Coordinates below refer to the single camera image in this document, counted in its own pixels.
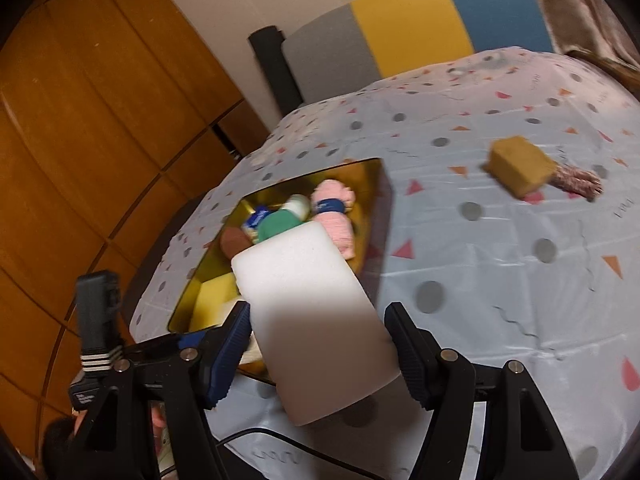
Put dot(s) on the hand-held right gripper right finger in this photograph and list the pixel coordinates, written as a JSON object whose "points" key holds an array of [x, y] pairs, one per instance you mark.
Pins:
{"points": [[407, 355]]}

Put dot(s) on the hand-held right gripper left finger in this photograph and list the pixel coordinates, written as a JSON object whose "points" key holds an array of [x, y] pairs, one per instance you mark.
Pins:
{"points": [[227, 360]]}

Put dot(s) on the yellow sponge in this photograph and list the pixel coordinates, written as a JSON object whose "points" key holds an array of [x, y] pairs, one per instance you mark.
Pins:
{"points": [[215, 295]]}

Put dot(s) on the white sponge block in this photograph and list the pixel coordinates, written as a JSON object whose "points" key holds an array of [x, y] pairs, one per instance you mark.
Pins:
{"points": [[310, 320]]}

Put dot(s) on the white bottle with green cap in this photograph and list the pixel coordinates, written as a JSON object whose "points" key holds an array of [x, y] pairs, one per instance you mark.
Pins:
{"points": [[275, 225]]}

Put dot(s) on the gold metal tin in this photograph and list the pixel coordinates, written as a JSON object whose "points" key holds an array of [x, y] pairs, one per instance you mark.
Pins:
{"points": [[365, 180]]}

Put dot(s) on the brown oval sponge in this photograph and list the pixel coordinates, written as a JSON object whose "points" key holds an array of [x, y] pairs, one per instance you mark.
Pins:
{"points": [[234, 241]]}

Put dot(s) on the patterned white tablecloth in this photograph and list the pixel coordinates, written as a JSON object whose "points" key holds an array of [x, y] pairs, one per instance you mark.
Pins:
{"points": [[500, 270]]}

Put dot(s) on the blue tissue packet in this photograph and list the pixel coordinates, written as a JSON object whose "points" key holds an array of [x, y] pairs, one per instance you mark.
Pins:
{"points": [[256, 219]]}

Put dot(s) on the wooden wardrobe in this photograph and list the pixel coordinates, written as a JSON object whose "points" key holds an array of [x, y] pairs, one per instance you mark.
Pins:
{"points": [[100, 135]]}

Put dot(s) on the brown sponge block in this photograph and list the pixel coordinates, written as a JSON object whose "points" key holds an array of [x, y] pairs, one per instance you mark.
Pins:
{"points": [[520, 165]]}

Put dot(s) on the grey yellow blue striped cushion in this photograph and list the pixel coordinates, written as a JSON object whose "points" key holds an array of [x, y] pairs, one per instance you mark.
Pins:
{"points": [[400, 30]]}

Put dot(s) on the black chair frame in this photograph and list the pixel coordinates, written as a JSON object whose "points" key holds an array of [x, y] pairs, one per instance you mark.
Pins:
{"points": [[272, 65]]}

